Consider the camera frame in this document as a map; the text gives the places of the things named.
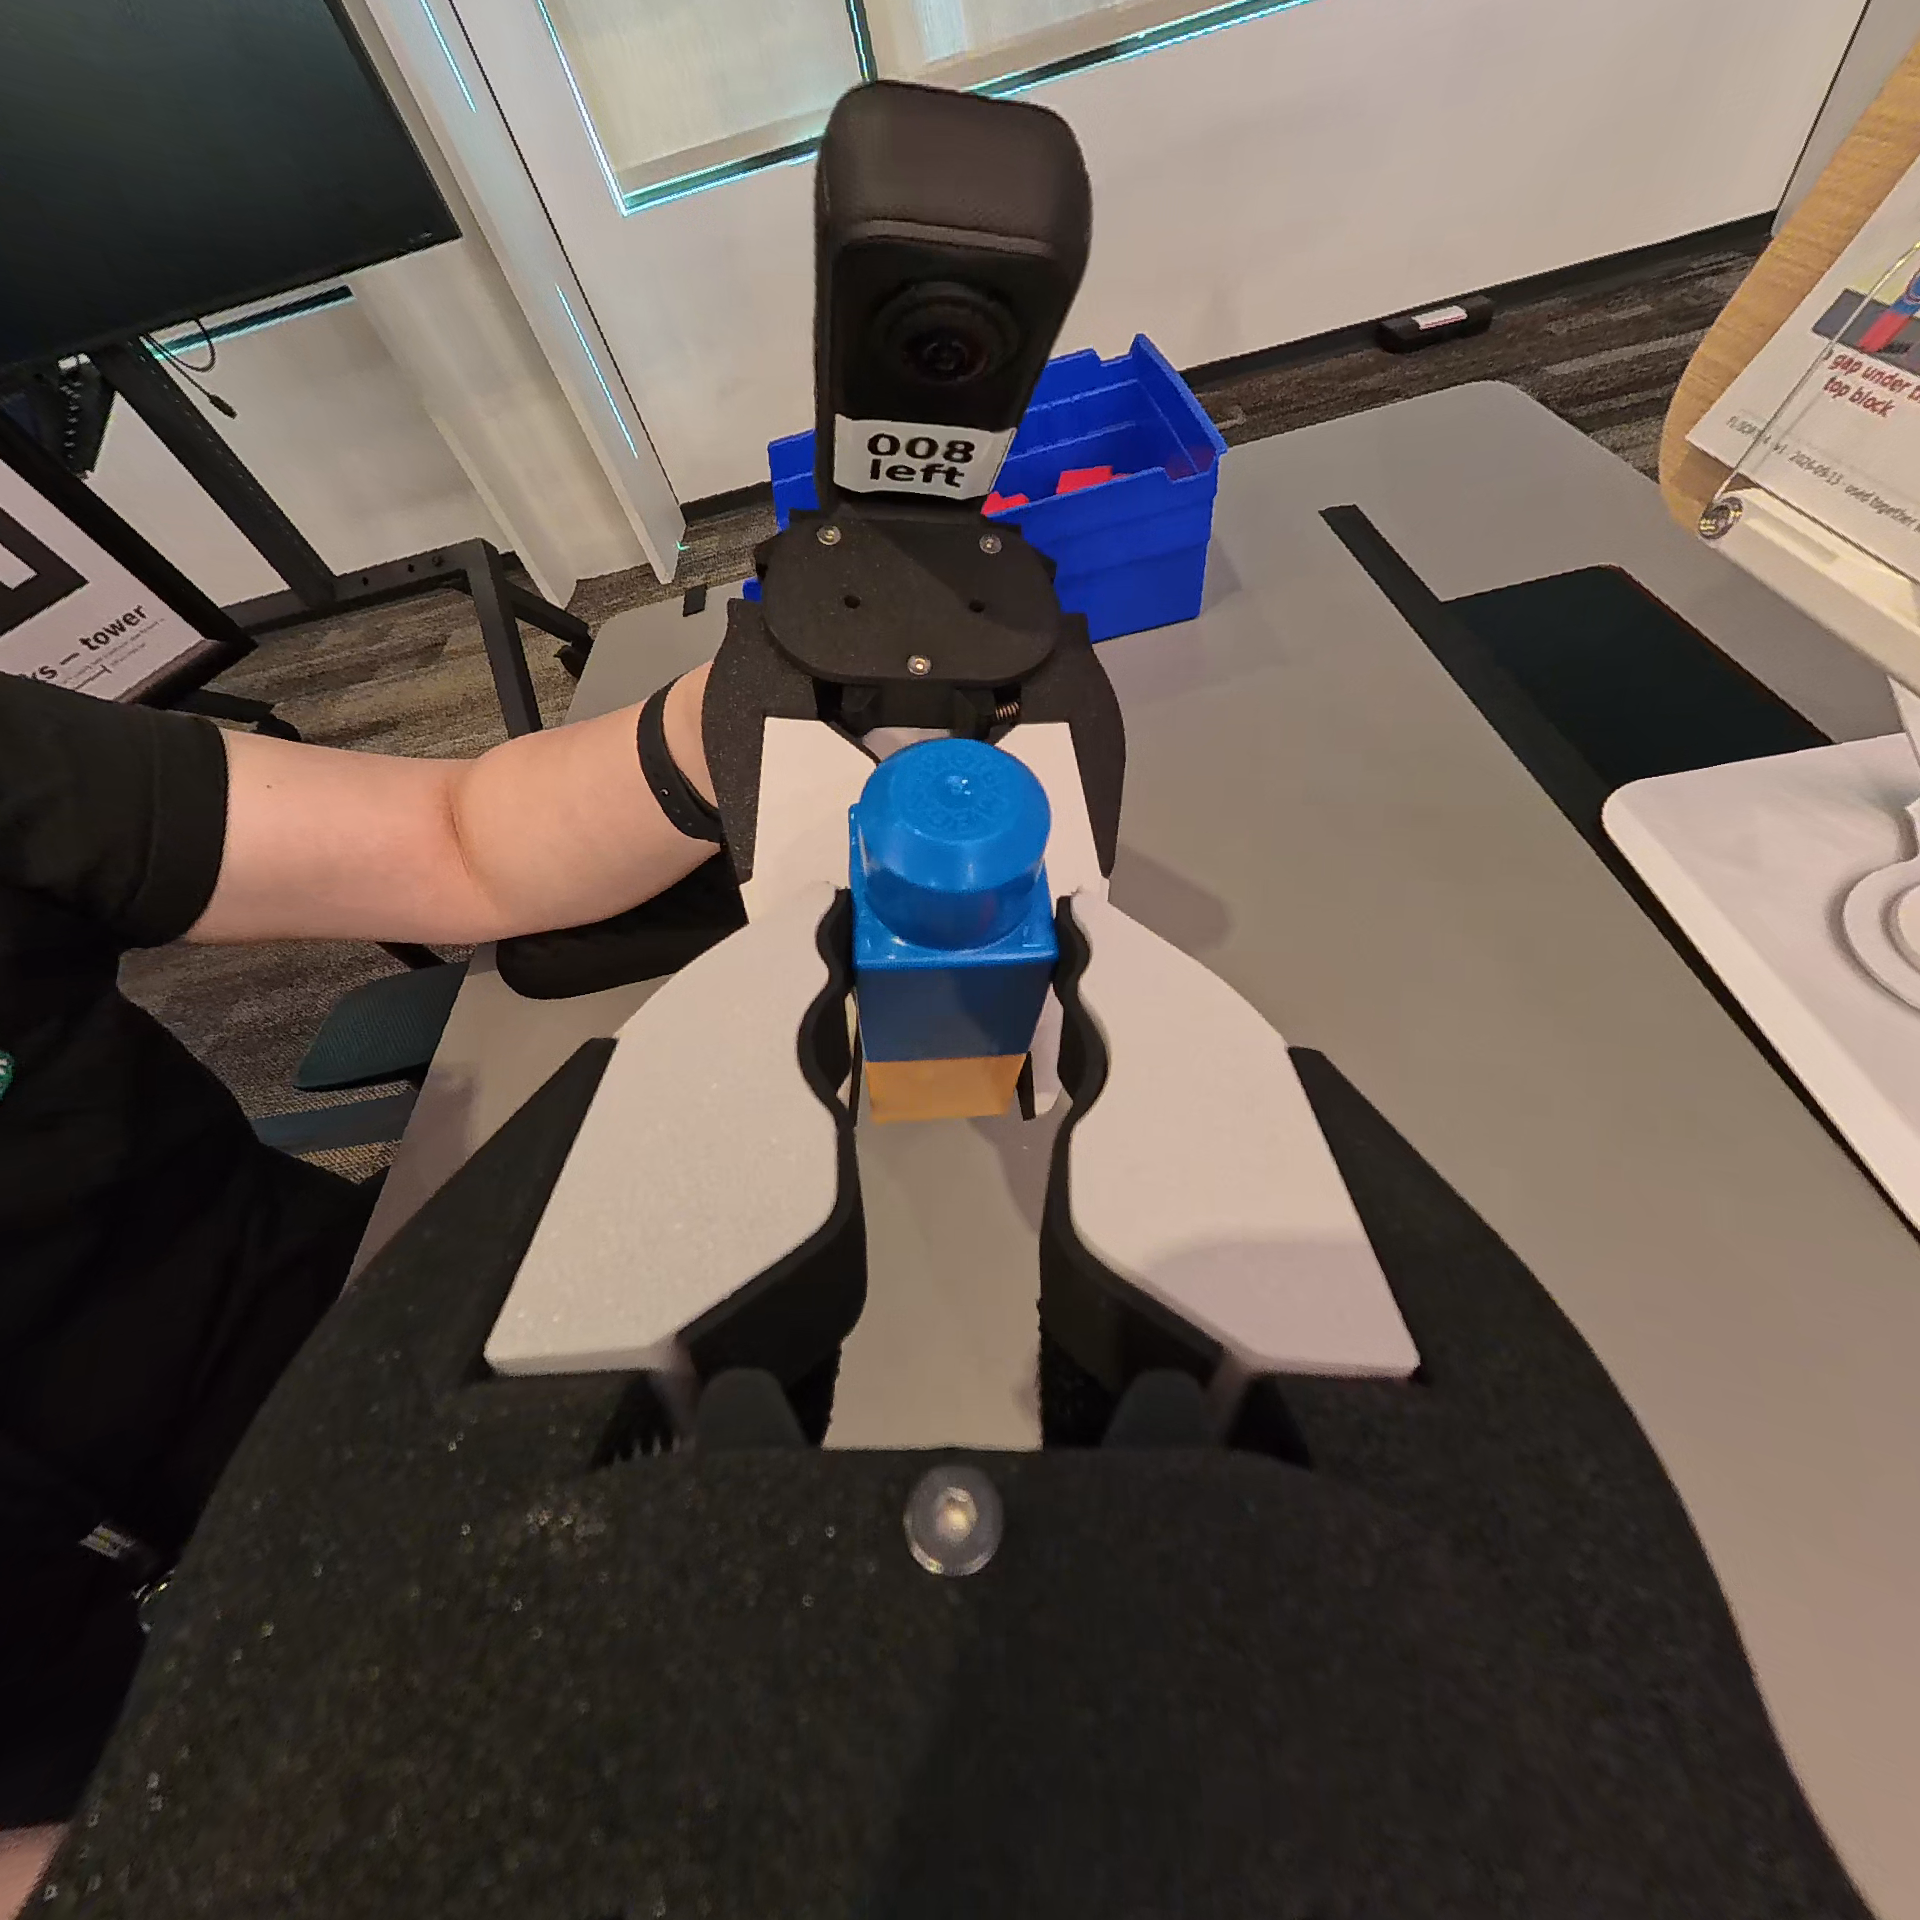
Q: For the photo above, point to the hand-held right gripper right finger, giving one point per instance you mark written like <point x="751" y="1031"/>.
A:
<point x="1244" y="1201"/>

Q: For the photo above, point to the dark office chair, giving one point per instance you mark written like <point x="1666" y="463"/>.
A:
<point x="374" y="1021"/>

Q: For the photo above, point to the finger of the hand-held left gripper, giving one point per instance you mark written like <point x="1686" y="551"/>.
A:
<point x="803" y="809"/>
<point x="1071" y="809"/>

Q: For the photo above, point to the black rolling stand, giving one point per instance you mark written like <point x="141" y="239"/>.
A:
<point x="374" y="571"/>

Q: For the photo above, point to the blue mega block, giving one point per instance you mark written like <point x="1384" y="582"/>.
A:
<point x="951" y="931"/>

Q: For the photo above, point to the person's right knee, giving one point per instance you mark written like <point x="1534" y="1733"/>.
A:
<point x="31" y="1861"/>

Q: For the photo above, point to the person's left forearm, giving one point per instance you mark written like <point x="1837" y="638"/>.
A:
<point x="480" y="841"/>

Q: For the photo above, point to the black oval pad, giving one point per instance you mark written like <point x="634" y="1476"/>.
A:
<point x="601" y="943"/>

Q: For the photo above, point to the large black screen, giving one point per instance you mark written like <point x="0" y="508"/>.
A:
<point x="181" y="151"/>

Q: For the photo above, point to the printed instruction sheet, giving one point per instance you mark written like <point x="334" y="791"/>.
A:
<point x="1824" y="422"/>

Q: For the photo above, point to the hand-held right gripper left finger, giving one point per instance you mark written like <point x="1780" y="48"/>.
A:
<point x="660" y="1201"/>

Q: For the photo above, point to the black wristband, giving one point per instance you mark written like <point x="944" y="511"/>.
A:
<point x="676" y="765"/>

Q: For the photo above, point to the black power strip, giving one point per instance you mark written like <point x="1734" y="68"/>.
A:
<point x="1434" y="325"/>

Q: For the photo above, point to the black white pattern sign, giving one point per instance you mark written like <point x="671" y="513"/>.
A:
<point x="89" y="616"/>

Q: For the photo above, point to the person's black shirt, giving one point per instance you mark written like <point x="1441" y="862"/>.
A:
<point x="121" y="1201"/>

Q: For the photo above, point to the white framed window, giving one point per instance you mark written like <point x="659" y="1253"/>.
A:
<point x="901" y="89"/>

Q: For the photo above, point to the orange mega block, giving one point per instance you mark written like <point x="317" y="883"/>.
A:
<point x="939" y="1086"/>

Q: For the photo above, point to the blue plastic bin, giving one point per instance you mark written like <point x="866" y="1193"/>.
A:
<point x="1141" y="511"/>

